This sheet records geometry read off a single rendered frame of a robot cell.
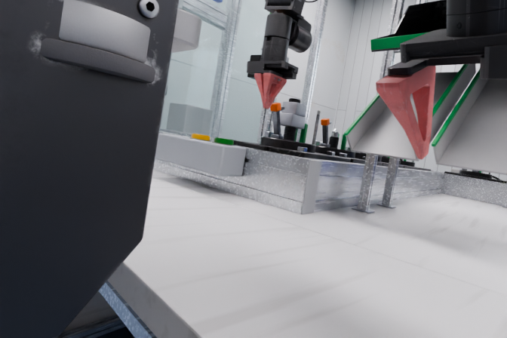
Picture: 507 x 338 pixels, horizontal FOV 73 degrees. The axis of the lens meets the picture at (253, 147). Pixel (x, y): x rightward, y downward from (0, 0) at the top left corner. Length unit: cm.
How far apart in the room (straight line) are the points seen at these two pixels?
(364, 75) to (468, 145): 417
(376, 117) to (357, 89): 406
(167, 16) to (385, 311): 28
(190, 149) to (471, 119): 53
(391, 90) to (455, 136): 42
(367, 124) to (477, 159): 20
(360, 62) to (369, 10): 69
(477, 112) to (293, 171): 35
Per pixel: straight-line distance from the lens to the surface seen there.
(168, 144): 77
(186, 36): 19
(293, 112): 84
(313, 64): 214
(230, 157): 67
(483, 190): 190
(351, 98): 482
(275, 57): 76
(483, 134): 69
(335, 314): 30
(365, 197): 80
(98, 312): 161
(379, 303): 34
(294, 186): 63
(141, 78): 16
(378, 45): 73
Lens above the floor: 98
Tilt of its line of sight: 2 degrees down
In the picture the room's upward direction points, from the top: 9 degrees clockwise
